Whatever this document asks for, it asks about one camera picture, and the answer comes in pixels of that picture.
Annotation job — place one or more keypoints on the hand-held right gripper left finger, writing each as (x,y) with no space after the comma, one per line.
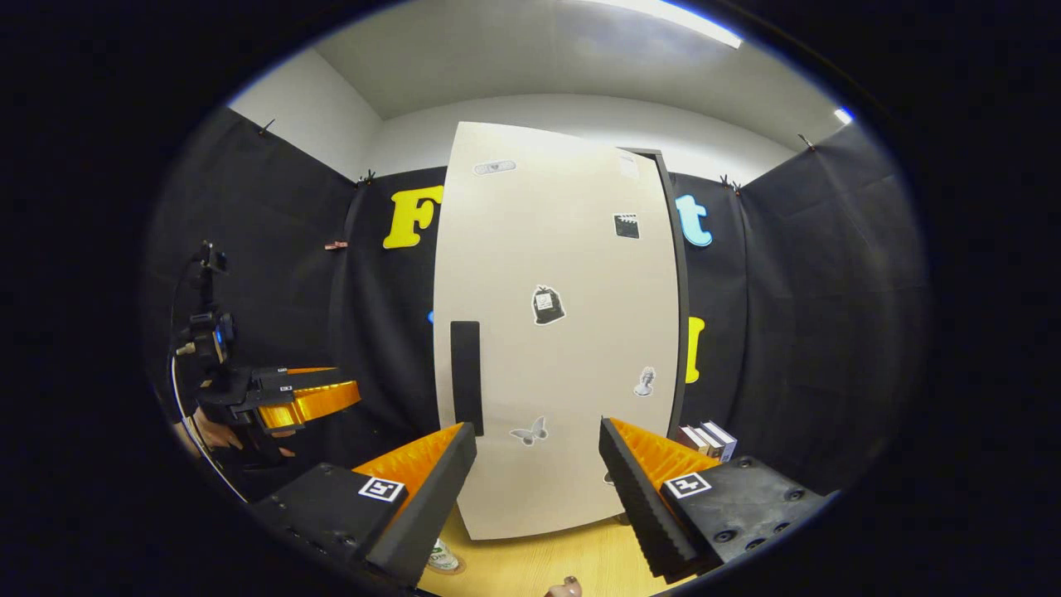
(439,497)

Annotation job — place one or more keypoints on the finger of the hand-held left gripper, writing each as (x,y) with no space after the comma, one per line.
(273,380)
(278,406)

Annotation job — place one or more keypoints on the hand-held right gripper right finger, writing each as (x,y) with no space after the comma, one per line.
(634,506)

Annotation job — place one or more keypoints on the white plastic bottle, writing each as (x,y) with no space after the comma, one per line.
(441,554)

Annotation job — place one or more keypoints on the brown round coaster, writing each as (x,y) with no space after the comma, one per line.
(458,569)

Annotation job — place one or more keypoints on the beige cabinet door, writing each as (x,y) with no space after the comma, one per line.
(564,249)

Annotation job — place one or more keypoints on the grey cabinet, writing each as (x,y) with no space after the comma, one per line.
(681,290)

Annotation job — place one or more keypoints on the small pinkish brown object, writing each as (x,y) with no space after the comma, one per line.
(565,588)

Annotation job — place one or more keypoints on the black cloth clip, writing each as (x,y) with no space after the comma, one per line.
(728,181)
(366,177)
(265,126)
(806,141)

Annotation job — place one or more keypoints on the black backdrop cloth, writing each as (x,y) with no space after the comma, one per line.
(829,290)

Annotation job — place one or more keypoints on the small ceiling light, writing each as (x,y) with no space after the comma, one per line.
(843,114)

